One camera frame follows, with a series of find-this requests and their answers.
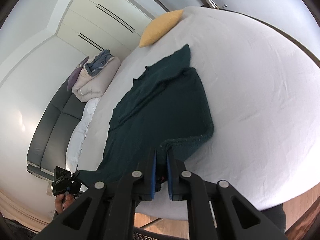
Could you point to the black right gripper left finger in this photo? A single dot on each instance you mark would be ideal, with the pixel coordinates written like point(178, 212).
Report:
point(106, 211)

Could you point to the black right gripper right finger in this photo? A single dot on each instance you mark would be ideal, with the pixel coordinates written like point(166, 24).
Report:
point(216, 210)

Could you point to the dark green knit sweater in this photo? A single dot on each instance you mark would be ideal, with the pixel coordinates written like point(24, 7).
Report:
point(166, 109)

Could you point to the person's left hand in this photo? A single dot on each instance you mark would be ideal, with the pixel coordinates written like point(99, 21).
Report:
point(62, 202)

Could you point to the white crumpled bed sheet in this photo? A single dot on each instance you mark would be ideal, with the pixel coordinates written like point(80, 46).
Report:
point(79, 134)

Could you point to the dark grey headboard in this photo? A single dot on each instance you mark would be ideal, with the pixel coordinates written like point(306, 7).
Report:
point(49, 144)

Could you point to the folded beige duvet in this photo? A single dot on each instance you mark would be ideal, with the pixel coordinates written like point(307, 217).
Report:
point(88, 87)

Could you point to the purple cushion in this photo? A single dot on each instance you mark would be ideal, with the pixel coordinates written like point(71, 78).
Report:
point(75, 74)

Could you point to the grey blue crumpled cloth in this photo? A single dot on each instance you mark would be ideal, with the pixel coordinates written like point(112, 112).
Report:
point(95, 66)

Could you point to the yellow pillow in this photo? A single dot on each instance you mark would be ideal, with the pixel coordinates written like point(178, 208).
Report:
point(161, 25)

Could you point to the cream wardrobe with handles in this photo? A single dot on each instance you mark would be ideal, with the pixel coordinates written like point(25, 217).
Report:
point(91, 26)

